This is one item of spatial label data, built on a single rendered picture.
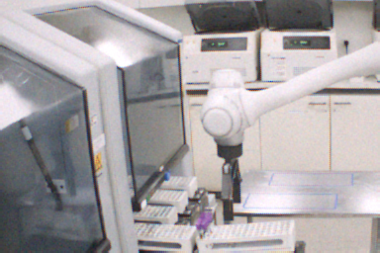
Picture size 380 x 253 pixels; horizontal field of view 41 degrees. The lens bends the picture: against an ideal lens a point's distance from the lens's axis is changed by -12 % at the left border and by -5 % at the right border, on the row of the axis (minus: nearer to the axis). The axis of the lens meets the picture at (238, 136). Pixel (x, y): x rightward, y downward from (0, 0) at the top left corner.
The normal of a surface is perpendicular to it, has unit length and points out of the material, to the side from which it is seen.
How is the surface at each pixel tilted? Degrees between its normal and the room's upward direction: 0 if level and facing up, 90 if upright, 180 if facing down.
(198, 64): 90
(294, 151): 90
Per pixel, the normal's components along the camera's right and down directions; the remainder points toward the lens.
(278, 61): -0.15, 0.28
